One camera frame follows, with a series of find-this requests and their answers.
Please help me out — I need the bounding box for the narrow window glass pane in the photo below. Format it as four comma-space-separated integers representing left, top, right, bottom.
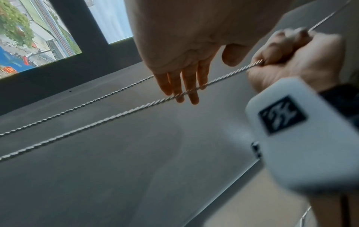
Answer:
84, 0, 134, 45

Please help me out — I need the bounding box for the person's left hand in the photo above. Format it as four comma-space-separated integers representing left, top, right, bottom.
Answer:
125, 0, 294, 105

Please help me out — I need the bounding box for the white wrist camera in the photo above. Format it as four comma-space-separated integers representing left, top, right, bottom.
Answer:
245, 77, 359, 196

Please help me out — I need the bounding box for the wide window glass pane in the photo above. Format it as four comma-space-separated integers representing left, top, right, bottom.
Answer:
0, 0, 83, 79

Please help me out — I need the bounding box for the silver bead chain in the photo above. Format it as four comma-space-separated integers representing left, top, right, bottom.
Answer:
0, 0, 359, 162

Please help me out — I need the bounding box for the dark window frame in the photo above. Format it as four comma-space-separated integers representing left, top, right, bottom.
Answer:
0, 0, 144, 116

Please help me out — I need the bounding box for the black wrist strap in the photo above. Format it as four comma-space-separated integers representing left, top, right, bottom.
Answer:
319, 84, 359, 126

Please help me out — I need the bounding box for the grey roller blind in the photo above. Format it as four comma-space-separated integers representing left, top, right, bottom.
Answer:
0, 0, 359, 227

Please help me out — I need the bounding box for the person's right hand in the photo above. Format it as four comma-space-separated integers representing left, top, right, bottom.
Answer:
248, 27, 347, 94

